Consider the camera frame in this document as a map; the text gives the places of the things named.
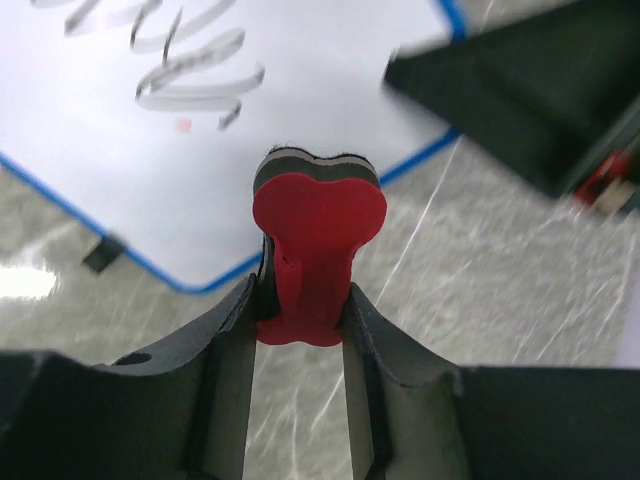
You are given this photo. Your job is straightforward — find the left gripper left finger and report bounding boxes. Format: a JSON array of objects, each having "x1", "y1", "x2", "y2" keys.
[{"x1": 1, "y1": 277, "x2": 256, "y2": 479}]

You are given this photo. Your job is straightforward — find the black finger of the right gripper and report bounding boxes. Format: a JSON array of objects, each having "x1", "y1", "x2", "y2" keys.
[{"x1": 384, "y1": 0, "x2": 639, "y2": 197}]

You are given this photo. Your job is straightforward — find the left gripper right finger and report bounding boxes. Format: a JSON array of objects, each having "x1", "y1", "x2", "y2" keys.
[{"x1": 342, "y1": 287, "x2": 639, "y2": 479}]

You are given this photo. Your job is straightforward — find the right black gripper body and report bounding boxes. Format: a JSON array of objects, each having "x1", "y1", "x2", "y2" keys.
[{"x1": 557, "y1": 99, "x2": 639, "y2": 215}]

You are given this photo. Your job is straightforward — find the red bone-shaped eraser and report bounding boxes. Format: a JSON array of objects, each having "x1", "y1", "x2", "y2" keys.
[{"x1": 252, "y1": 147, "x2": 387, "y2": 347}]

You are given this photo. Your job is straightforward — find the blue framed whiteboard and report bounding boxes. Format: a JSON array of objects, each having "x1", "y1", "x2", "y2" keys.
[{"x1": 1, "y1": 1, "x2": 466, "y2": 293}]

